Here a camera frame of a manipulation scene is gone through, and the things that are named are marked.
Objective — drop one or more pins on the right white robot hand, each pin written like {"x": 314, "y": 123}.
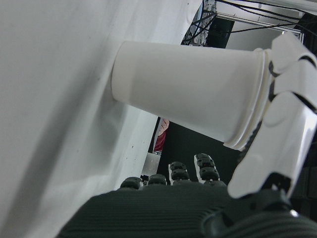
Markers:
{"x": 173, "y": 210}

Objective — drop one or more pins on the white ribbed-rim paper cup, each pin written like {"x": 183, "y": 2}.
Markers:
{"x": 185, "y": 86}

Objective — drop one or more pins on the person in red shirt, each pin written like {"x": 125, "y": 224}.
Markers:
{"x": 161, "y": 138}

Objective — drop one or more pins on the black box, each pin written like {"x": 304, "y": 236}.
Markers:
{"x": 220, "y": 33}

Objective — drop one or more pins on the silver overhead rail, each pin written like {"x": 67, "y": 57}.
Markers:
{"x": 260, "y": 22}

